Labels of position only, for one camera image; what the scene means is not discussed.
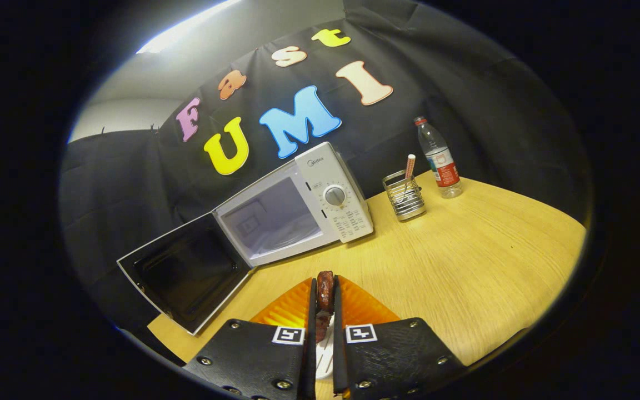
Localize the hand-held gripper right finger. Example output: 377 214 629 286
331 275 468 400

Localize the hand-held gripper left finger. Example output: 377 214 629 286
183 278 318 400

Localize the reddish brown meat piece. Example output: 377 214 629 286
314 271 336 343

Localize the white toaster oven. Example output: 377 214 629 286
116 141 375 336

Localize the small white rectangular tray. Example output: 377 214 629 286
316 317 334 380

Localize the clear water bottle red label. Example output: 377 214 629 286
413 116 463 199

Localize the metal wire utensil basket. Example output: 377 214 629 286
382 169 427 222

